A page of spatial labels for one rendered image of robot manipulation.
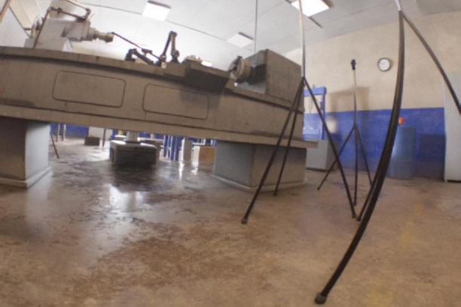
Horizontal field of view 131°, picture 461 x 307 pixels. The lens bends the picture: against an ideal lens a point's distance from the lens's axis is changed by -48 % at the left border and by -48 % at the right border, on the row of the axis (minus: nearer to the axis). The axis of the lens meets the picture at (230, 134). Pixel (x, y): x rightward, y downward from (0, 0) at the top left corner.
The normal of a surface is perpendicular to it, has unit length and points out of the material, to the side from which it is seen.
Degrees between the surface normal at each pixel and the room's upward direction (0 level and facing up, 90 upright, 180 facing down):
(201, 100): 90
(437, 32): 90
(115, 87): 90
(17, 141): 90
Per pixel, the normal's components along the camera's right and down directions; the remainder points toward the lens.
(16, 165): 0.55, 0.01
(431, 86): -0.83, -0.10
